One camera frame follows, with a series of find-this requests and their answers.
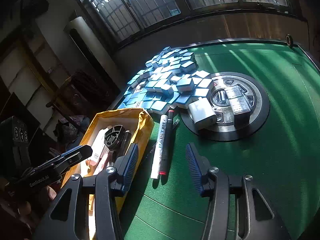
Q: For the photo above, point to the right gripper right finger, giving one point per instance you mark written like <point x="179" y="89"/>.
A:
<point x="202" y="173"/>

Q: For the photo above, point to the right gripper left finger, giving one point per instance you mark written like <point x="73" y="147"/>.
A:
<point x="125" y="167"/>

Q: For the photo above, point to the long black pen case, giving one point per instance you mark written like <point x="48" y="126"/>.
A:
<point x="125" y="143"/>

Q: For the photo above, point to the yellow cardboard box tray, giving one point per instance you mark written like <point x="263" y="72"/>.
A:
<point x="75" y="193"/>

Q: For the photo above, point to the pink rose hand cream tube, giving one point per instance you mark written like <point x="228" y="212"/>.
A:
<point x="97" y="149"/>

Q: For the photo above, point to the person's left hand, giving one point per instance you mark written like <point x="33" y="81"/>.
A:
<point x="26" y="211"/>

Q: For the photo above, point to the white paint marker pen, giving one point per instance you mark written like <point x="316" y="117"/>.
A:
<point x="158" y="148"/>

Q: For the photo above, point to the black red marker pen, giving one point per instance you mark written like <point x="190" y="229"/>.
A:
<point x="165" y="153"/>

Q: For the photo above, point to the round table centre console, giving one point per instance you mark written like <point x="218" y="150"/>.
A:
<point x="224" y="129"/>

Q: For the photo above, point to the white phone charger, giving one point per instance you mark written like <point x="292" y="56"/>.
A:
<point x="202" y="113"/>

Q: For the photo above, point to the black white cigarette box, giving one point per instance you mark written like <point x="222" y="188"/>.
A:
<point x="239" y="104"/>

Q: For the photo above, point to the blue white mahjong tile pile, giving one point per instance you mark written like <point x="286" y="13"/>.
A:
<point x="169" y="80"/>

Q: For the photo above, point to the white air conditioner column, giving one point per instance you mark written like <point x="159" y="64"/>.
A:
<point x="91" y="41"/>

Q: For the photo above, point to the black tape roll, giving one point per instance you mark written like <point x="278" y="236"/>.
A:
<point x="289" y="40"/>

